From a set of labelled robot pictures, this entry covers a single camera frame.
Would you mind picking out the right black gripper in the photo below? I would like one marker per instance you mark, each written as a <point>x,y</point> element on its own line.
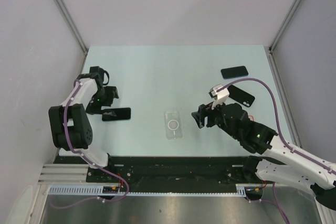
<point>203,112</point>

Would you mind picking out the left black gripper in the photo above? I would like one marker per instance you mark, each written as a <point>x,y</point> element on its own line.
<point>95,107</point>

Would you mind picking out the black teal phone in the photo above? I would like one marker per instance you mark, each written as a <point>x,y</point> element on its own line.
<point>118,114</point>

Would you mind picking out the clear phone case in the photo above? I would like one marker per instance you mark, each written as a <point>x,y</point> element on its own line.
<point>173,125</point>

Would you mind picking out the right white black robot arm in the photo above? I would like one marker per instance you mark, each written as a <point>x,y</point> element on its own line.
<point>302,170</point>

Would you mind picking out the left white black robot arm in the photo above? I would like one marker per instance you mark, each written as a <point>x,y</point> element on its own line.
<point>69,123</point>

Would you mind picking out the black phone case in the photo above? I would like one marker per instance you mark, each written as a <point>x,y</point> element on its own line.
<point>240,96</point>

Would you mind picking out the pink phone case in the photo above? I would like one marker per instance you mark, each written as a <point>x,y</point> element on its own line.
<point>251,118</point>

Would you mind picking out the dark blue phone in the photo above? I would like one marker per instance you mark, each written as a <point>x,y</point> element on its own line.
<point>234,72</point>

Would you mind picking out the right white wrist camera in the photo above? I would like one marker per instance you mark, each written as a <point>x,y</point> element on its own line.
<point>219,94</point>

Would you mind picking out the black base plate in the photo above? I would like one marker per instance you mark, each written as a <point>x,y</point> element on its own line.
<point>227,170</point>

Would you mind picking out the right aluminium frame post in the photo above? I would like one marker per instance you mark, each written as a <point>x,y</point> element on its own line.
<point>284,25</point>

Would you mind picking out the aluminium frame post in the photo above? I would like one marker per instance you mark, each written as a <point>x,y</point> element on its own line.
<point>284,25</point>
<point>61,5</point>

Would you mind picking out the aluminium front rail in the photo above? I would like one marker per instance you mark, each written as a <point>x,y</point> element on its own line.
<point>63,174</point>

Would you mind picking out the left aluminium frame post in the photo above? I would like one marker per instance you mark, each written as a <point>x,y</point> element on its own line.
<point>61,5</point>

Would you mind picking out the white slotted cable duct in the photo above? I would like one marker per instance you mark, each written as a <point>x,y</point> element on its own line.
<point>100,190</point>

